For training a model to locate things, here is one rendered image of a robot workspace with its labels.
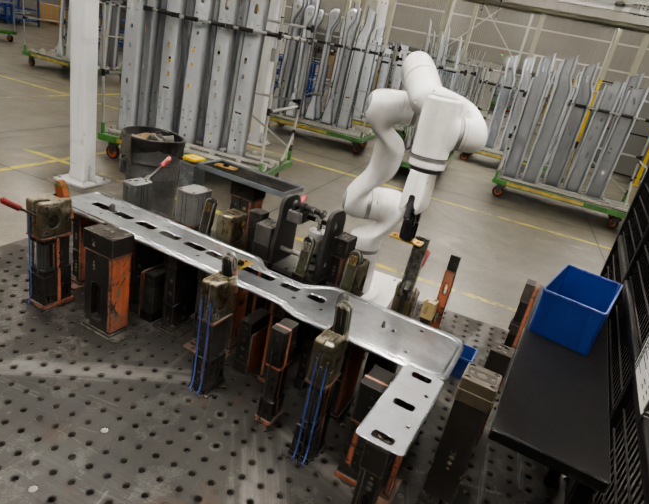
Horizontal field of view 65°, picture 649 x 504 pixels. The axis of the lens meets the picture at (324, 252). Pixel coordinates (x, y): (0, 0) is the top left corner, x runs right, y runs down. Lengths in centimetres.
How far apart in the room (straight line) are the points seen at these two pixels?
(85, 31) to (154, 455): 414
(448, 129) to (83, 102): 424
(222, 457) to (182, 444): 10
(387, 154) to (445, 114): 54
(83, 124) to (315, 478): 428
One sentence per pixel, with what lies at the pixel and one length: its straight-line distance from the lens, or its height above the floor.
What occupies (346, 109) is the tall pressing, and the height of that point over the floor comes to 63.
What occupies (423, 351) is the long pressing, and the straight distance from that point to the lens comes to 131.
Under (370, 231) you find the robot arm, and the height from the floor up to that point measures 105.
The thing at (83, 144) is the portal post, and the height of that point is 38.
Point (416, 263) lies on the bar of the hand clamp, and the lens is 144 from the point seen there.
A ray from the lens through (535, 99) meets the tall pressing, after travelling 817.
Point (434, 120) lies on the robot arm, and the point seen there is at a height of 154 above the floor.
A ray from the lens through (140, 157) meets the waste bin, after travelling 418.
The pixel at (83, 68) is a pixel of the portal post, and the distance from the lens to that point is 507.
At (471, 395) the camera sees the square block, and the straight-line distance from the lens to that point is 117.
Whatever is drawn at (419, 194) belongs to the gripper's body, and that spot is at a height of 138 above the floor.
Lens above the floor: 166
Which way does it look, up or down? 22 degrees down
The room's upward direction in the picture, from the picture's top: 12 degrees clockwise
